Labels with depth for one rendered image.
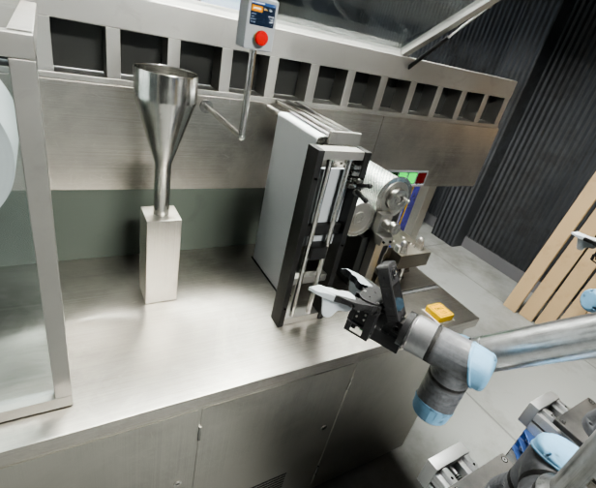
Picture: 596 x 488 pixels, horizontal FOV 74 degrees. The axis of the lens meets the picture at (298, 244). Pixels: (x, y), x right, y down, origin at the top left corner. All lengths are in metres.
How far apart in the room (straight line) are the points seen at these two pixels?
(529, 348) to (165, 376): 0.78
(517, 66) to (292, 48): 3.04
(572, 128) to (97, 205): 3.62
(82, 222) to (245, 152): 0.55
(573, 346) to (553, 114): 3.40
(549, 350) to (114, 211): 1.18
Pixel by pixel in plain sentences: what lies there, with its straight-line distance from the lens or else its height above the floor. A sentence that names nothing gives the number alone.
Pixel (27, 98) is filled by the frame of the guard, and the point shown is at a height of 1.52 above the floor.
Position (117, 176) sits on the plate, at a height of 1.18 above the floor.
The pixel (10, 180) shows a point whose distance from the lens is 0.71.
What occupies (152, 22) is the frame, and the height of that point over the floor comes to 1.60.
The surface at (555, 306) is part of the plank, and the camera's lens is 3.68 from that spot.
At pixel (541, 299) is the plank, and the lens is 3.70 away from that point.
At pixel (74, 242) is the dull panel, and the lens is 1.40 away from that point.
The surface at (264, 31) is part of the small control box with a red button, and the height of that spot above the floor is 1.65.
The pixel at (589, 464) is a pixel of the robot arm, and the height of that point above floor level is 1.18.
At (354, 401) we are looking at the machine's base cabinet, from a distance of 1.47.
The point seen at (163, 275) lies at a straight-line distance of 1.18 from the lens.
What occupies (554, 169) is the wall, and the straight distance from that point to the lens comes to 4.09.
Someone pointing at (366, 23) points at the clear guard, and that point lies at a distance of 1.43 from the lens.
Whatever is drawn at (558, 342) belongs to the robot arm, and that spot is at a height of 1.28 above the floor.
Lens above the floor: 1.68
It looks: 29 degrees down
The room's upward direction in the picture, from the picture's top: 13 degrees clockwise
